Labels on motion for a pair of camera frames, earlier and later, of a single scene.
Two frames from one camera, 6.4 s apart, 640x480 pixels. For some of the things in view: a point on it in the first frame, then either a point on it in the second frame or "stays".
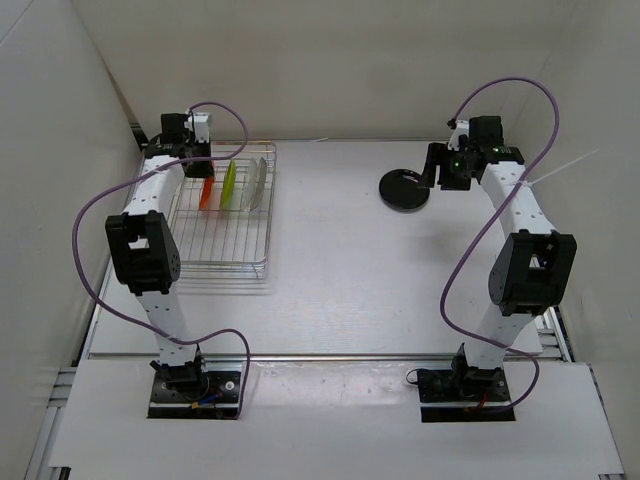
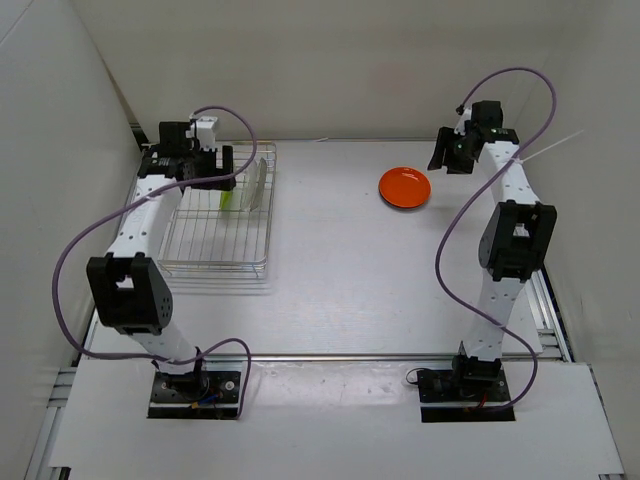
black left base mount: [186, 391] stays
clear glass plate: [259, 185] stays
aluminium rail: [331, 357] stays
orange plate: [206, 193] → [405, 187]
